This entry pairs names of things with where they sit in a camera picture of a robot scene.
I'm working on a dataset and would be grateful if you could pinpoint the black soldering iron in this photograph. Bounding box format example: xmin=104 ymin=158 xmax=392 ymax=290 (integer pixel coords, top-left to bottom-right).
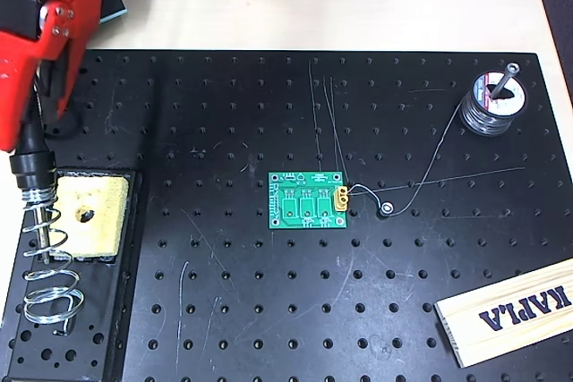
xmin=17 ymin=59 xmax=54 ymax=265

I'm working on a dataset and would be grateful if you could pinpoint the soldering iron stand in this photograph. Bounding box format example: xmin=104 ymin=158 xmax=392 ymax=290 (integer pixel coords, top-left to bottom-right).
xmin=0 ymin=166 xmax=151 ymax=381

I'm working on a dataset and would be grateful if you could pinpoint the green printed circuit board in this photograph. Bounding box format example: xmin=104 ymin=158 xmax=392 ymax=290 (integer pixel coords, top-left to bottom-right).
xmin=267 ymin=170 xmax=349 ymax=230

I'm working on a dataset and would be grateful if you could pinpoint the black holder funnel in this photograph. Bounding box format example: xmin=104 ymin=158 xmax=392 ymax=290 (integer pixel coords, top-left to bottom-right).
xmin=9 ymin=151 xmax=58 ymax=190

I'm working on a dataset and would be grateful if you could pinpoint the metal spring coil holder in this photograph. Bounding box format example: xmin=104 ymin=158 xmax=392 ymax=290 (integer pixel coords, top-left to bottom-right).
xmin=20 ymin=187 xmax=86 ymax=336

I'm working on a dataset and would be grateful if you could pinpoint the yellow cleaning sponge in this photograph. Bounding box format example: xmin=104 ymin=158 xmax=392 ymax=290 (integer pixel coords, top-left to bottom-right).
xmin=52 ymin=175 xmax=131 ymax=260

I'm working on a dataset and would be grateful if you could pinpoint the black perforated metal breadboard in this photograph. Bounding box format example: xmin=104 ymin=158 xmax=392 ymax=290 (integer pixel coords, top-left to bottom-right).
xmin=0 ymin=48 xmax=573 ymax=382

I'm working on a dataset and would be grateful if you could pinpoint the yellow power connector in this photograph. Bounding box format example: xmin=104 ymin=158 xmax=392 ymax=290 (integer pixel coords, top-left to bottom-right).
xmin=333 ymin=184 xmax=352 ymax=212

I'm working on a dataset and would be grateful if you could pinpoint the wooden plank with KAPLA print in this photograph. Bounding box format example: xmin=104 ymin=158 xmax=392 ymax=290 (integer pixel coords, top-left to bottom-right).
xmin=433 ymin=259 xmax=573 ymax=369

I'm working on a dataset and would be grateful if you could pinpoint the thin grey solder wire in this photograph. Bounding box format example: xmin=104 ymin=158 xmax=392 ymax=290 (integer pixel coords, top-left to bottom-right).
xmin=346 ymin=102 xmax=465 ymax=217

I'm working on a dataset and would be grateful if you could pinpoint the solder wire spool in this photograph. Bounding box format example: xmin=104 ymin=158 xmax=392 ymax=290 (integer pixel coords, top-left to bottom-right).
xmin=458 ymin=69 xmax=529 ymax=138

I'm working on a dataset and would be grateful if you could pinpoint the metal post screw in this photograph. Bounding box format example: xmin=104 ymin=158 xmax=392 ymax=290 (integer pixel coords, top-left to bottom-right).
xmin=491 ymin=63 xmax=521 ymax=101

